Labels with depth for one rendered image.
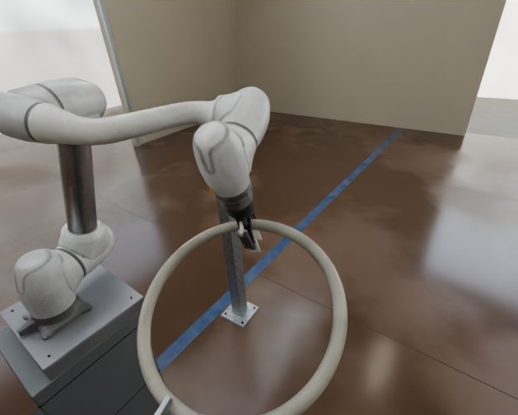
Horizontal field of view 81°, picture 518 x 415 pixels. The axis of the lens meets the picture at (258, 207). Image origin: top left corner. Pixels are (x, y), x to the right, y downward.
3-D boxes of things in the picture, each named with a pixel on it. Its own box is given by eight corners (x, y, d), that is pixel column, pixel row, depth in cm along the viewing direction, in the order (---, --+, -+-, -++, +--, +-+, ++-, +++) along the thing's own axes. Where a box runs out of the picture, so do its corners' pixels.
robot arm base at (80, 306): (10, 324, 112) (3, 314, 109) (70, 287, 127) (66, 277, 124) (32, 350, 103) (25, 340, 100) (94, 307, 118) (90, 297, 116)
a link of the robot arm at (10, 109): (15, 100, 67) (64, 89, 78) (-48, 86, 70) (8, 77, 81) (32, 156, 74) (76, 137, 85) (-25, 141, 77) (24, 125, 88)
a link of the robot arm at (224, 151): (245, 203, 66) (263, 160, 73) (224, 151, 54) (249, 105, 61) (202, 198, 69) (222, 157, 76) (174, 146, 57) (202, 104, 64)
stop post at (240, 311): (259, 308, 222) (249, 173, 166) (243, 328, 208) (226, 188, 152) (237, 297, 232) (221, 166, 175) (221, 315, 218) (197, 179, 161)
